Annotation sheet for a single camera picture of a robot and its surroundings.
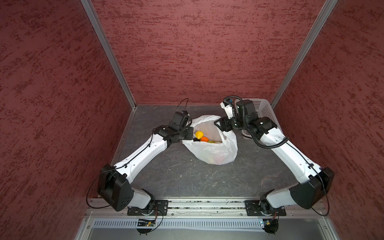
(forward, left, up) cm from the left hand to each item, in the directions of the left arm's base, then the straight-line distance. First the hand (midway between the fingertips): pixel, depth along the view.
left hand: (189, 135), depth 81 cm
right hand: (+2, -16, +8) cm, 18 cm away
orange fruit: (+6, -9, -13) cm, 17 cm away
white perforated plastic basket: (+34, -56, -14) cm, 67 cm away
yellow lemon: (+8, -6, -11) cm, 14 cm away
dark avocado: (+5, -4, -14) cm, 15 cm away
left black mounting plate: (-32, +17, -18) cm, 40 cm away
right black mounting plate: (-32, -35, -17) cm, 51 cm away
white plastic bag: (-4, -11, -2) cm, 12 cm away
